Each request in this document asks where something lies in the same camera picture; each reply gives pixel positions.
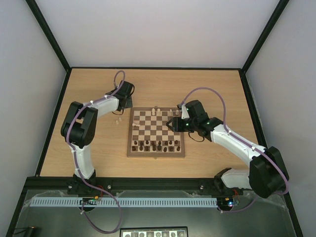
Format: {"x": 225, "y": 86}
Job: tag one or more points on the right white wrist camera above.
{"x": 184, "y": 112}

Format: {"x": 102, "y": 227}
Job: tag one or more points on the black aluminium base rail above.
{"x": 75, "y": 186}

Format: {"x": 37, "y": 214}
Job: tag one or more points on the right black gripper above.
{"x": 176, "y": 124}

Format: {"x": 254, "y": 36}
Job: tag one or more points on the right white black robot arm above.
{"x": 266, "y": 172}

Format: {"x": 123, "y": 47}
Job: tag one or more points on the right controller board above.
{"x": 229, "y": 201}

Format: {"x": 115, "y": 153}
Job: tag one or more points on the controller board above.
{"x": 229, "y": 201}
{"x": 90, "y": 200}

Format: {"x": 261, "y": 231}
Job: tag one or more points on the dark chess pieces row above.
{"x": 156, "y": 143}
{"x": 164, "y": 149}

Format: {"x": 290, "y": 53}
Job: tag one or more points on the dark chess pieces front row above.
{"x": 164, "y": 149}

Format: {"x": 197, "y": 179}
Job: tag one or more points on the light blue cable duct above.
{"x": 126, "y": 202}

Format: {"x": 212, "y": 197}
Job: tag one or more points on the left controller board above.
{"x": 90, "y": 200}

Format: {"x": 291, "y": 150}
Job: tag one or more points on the dark chess pieces back row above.
{"x": 156, "y": 143}

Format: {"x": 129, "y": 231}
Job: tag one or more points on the printed reference sheet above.
{"x": 154, "y": 232}

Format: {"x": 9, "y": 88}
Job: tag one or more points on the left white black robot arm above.
{"x": 79, "y": 128}

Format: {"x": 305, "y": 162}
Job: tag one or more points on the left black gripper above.
{"x": 130, "y": 103}

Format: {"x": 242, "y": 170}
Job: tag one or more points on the wooden chess board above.
{"x": 153, "y": 128}

